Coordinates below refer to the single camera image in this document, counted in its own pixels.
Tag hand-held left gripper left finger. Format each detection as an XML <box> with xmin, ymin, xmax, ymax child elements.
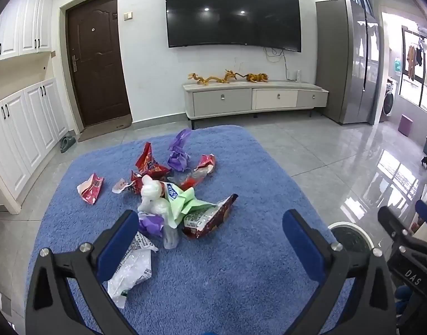
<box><xmin>25</xmin><ymin>210</ymin><xmax>140</xmax><ymax>335</ymax></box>

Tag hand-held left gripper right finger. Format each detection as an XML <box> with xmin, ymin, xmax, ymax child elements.
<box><xmin>282</xmin><ymin>209</ymin><xmax>397</xmax><ymax>335</ymax></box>

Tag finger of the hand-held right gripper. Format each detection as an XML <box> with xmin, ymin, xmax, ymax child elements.
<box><xmin>377</xmin><ymin>205</ymin><xmax>414</xmax><ymax>248</ymax></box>
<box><xmin>415</xmin><ymin>200</ymin><xmax>427</xmax><ymax>233</ymax></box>

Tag white printed plastic bag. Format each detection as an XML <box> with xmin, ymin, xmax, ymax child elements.
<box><xmin>107</xmin><ymin>231</ymin><xmax>158</xmax><ymax>308</ymax></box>

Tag small purple wrapper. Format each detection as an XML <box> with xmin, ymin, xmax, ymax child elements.
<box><xmin>138</xmin><ymin>213</ymin><xmax>165</xmax><ymax>237</ymax></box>

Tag white round trash bin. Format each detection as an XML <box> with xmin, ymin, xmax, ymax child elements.
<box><xmin>328</xmin><ymin>221</ymin><xmax>374</xmax><ymax>252</ymax></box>

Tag clear plastic tube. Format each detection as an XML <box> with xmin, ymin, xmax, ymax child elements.
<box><xmin>164</xmin><ymin>223</ymin><xmax>181</xmax><ymax>251</ymax></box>

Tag white plastic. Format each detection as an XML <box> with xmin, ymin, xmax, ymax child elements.
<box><xmin>138</xmin><ymin>174</ymin><xmax>172</xmax><ymax>217</ymax></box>

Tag small white red wrapper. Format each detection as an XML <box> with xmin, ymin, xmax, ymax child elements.
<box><xmin>112</xmin><ymin>177</ymin><xmax>137</xmax><ymax>194</ymax></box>

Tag green paper wrapper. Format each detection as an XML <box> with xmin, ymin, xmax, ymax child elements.
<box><xmin>164</xmin><ymin>183</ymin><xmax>217</xmax><ymax>229</ymax></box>

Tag red silver-lined snack bag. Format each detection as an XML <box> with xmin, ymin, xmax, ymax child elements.
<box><xmin>130</xmin><ymin>142</ymin><xmax>172</xmax><ymax>193</ymax></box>

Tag brown red snack bag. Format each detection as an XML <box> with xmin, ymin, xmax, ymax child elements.
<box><xmin>182</xmin><ymin>193</ymin><xmax>239</xmax><ymax>241</ymax></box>

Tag red and clear wrapper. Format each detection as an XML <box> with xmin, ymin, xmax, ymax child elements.
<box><xmin>178</xmin><ymin>154</ymin><xmax>217</xmax><ymax>189</ymax></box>

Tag red and white wrapper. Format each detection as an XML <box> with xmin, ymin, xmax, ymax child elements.
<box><xmin>77</xmin><ymin>173</ymin><xmax>105</xmax><ymax>204</ymax></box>

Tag blue fluffy mat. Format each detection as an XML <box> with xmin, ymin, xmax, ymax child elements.
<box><xmin>25</xmin><ymin>126</ymin><xmax>355</xmax><ymax>335</ymax></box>

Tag purple stool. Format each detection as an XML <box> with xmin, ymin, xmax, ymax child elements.
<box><xmin>399</xmin><ymin>114</ymin><xmax>414</xmax><ymax>136</ymax></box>

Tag purple crumpled wrapper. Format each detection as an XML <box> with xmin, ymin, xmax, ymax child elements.
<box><xmin>167</xmin><ymin>128</ymin><xmax>193</xmax><ymax>172</ymax></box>

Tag brown doormat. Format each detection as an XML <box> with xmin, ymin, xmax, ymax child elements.
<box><xmin>77</xmin><ymin>126</ymin><xmax>132</xmax><ymax>142</ymax></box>

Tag grey green slippers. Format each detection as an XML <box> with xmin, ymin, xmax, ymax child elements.
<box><xmin>60</xmin><ymin>136</ymin><xmax>77</xmax><ymax>153</ymax></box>

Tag washing machine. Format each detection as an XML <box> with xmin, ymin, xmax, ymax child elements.
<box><xmin>383</xmin><ymin>80</ymin><xmax>397</xmax><ymax>117</ymax></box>

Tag white lower cabinets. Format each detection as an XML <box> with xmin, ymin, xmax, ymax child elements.
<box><xmin>0</xmin><ymin>77</ymin><xmax>70</xmax><ymax>215</ymax></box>

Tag white cabinets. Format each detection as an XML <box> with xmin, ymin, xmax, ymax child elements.
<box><xmin>0</xmin><ymin>77</ymin><xmax>70</xmax><ymax>215</ymax></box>
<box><xmin>0</xmin><ymin>0</ymin><xmax>54</xmax><ymax>64</ymax></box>

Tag hanging clothes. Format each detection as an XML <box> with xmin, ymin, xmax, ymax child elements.
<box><xmin>405</xmin><ymin>40</ymin><xmax>427</xmax><ymax>88</ymax></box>

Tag white grey television stand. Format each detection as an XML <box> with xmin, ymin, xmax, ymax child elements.
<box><xmin>183</xmin><ymin>80</ymin><xmax>329</xmax><ymax>129</ymax></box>

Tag grey refrigerator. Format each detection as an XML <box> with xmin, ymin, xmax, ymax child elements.
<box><xmin>315</xmin><ymin>0</ymin><xmax>381</xmax><ymax>125</ymax></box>

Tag dark brown door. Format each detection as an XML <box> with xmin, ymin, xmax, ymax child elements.
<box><xmin>60</xmin><ymin>0</ymin><xmax>132</xmax><ymax>129</ymax></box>

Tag white upper cabinets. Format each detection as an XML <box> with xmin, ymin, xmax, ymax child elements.
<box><xmin>0</xmin><ymin>0</ymin><xmax>54</xmax><ymax>64</ymax></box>

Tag television cable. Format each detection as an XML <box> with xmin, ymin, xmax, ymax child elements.
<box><xmin>264</xmin><ymin>46</ymin><xmax>291</xmax><ymax>77</ymax></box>

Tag black wall television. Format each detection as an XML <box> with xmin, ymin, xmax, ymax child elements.
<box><xmin>164</xmin><ymin>0</ymin><xmax>302</xmax><ymax>53</ymax></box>

